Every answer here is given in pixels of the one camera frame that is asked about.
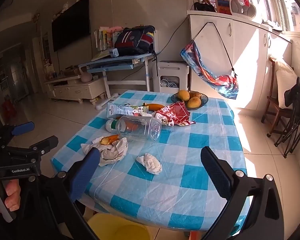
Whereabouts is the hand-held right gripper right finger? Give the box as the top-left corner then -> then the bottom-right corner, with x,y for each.
200,146 -> 285,240

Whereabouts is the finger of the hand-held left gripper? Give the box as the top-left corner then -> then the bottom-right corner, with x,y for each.
0,122 -> 35,143
2,135 -> 59,160

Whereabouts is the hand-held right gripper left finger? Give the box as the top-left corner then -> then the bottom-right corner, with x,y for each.
19,147 -> 102,240

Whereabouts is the large tissue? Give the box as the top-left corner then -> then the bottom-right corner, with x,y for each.
81,137 -> 128,167

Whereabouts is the small orange peel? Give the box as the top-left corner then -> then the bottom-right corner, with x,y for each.
101,134 -> 120,146

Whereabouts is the yellow bin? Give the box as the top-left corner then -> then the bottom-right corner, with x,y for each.
87,212 -> 154,240

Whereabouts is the small tissue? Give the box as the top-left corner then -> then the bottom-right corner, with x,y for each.
136,153 -> 163,175

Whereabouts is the clear plastic bottle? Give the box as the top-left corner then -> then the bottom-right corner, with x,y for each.
105,116 -> 162,142

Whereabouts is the milk carton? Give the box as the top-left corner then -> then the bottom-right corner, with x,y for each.
107,102 -> 149,119

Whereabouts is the red snack bag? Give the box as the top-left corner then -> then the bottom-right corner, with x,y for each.
153,102 -> 196,127

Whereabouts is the long curled orange peel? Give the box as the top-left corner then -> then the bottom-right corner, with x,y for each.
143,102 -> 165,111

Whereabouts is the person's left hand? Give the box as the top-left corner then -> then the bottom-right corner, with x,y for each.
0,179 -> 22,217

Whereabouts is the red plastic stool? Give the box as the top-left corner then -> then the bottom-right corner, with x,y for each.
2,99 -> 15,117

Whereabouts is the blue checked tablecloth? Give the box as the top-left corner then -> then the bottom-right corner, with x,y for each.
51,90 -> 248,232

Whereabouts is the cream television cabinet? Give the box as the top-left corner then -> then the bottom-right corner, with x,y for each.
44,76 -> 108,105

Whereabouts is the yellow mango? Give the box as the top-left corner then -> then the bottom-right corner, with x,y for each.
174,90 -> 190,101
187,97 -> 202,108

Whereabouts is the dark fruit bowl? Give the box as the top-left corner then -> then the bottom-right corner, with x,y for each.
170,91 -> 209,110

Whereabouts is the pink kettlebell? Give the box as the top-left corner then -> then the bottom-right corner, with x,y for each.
80,70 -> 93,83

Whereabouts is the wooden chair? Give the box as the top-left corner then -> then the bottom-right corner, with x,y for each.
261,56 -> 294,138

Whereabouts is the blue study desk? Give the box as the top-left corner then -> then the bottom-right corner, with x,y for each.
78,53 -> 154,110

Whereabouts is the folded black chair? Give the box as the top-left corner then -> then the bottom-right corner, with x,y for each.
274,76 -> 300,158

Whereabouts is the green booklet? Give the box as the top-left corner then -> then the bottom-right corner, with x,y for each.
91,50 -> 115,62

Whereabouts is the colourful hanging bag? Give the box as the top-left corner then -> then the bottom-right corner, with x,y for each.
180,22 -> 239,100

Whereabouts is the white floor appliance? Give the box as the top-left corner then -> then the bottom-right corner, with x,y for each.
153,60 -> 190,93

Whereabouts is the black television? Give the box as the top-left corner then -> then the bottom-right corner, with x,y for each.
52,0 -> 92,53

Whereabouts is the white pillow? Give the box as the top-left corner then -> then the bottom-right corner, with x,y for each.
270,57 -> 298,109

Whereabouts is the row of books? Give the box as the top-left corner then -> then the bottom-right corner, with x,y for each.
94,26 -> 120,51

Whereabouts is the white cabinet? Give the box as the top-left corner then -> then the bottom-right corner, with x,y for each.
187,10 -> 294,110

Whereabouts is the dark blue backpack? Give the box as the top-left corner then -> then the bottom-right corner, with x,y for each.
114,25 -> 157,57

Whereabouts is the colourful box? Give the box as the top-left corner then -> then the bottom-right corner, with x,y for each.
216,0 -> 232,15

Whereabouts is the white plastic seat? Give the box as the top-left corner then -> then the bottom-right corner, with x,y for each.
229,0 -> 257,18

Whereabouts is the window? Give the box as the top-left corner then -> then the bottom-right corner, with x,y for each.
247,0 -> 300,34

